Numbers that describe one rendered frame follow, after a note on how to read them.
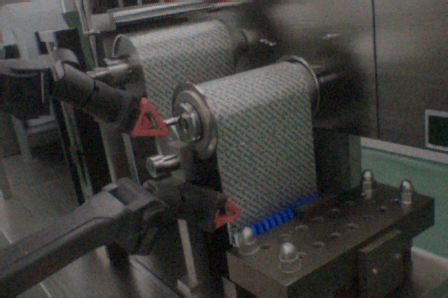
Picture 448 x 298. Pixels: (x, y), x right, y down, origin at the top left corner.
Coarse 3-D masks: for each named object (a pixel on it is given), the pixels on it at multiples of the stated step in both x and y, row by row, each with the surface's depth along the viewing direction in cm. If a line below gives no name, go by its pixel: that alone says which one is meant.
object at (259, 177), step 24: (264, 144) 94; (288, 144) 98; (312, 144) 102; (240, 168) 92; (264, 168) 95; (288, 168) 99; (312, 168) 103; (240, 192) 93; (264, 192) 97; (288, 192) 101; (312, 192) 105; (240, 216) 94; (264, 216) 98
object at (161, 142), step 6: (162, 120) 102; (156, 126) 105; (174, 126) 99; (168, 132) 102; (174, 132) 99; (156, 138) 107; (162, 138) 105; (168, 138) 102; (174, 138) 101; (180, 138) 98; (156, 144) 107; (162, 144) 106; (162, 150) 107; (162, 156) 108
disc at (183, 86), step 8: (176, 88) 93; (184, 88) 90; (192, 88) 88; (176, 96) 94; (200, 96) 86; (208, 104) 85; (208, 112) 86; (216, 128) 86; (216, 136) 86; (216, 144) 87; (192, 152) 95; (200, 152) 92; (208, 152) 90
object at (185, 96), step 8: (304, 72) 100; (184, 96) 90; (192, 96) 88; (176, 104) 93; (200, 104) 86; (200, 112) 87; (208, 120) 86; (208, 128) 87; (208, 136) 87; (192, 144) 93; (200, 144) 91; (208, 144) 89
